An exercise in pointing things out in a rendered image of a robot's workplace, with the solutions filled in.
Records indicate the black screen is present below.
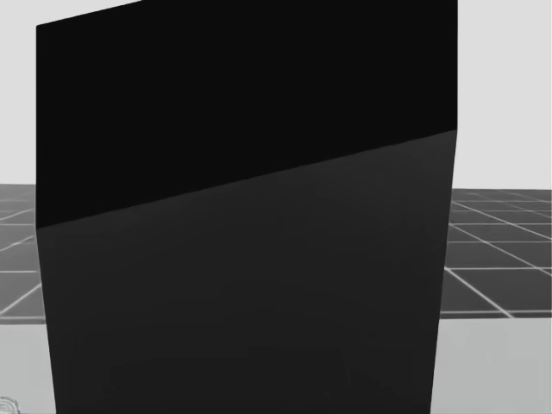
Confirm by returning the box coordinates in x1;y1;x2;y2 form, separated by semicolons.
35;0;459;414

